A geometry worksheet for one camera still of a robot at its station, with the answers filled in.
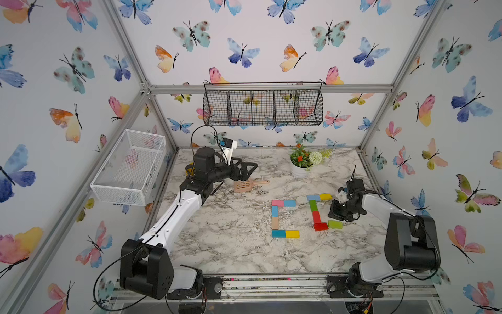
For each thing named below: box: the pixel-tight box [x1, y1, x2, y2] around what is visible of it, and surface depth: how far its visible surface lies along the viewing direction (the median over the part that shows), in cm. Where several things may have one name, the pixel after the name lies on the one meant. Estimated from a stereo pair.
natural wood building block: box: [271, 217, 280, 231], surface depth 93 cm
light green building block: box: [328, 219, 344, 229], surface depth 90 cm
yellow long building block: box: [318, 192, 333, 201], surface depth 101 cm
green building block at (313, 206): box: [309, 200, 319, 213], surface depth 98 cm
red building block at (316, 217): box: [312, 211, 322, 225], surface depth 93 cm
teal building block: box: [271, 229, 286, 238], surface depth 90 cm
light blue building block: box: [271, 205, 280, 218], surface depth 95 cm
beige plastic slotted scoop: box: [233, 179, 270, 193], surface depth 103 cm
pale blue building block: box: [306, 194, 321, 202], surface depth 101 cm
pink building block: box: [271, 200, 285, 208], surface depth 98 cm
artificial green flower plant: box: [288, 143, 333, 171], surface depth 98 cm
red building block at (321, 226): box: [313, 222, 329, 232], surface depth 91 cm
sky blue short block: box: [283, 200, 297, 208], surface depth 98 cm
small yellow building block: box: [284, 230, 301, 239], surface depth 89 cm
